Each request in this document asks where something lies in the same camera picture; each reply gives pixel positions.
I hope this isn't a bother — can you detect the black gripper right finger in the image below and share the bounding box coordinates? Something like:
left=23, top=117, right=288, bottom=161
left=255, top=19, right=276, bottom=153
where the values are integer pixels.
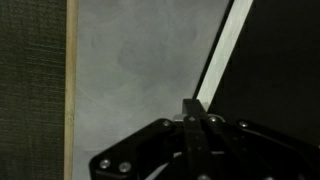
left=193, top=98, right=320, bottom=180

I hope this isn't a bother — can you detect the grey top wooden coffee table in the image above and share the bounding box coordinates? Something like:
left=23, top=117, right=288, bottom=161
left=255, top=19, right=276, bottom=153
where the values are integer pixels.
left=63, top=0, right=234, bottom=180

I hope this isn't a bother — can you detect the dark grey fabric sofa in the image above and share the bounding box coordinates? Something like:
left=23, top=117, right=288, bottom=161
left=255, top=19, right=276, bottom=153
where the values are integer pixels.
left=0, top=0, right=68, bottom=180

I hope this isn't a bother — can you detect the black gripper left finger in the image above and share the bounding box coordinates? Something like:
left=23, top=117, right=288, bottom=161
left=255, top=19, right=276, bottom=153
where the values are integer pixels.
left=89, top=98, right=198, bottom=180

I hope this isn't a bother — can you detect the black book with yellow spine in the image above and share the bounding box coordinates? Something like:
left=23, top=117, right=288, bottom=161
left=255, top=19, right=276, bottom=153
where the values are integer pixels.
left=193, top=0, right=320, bottom=148

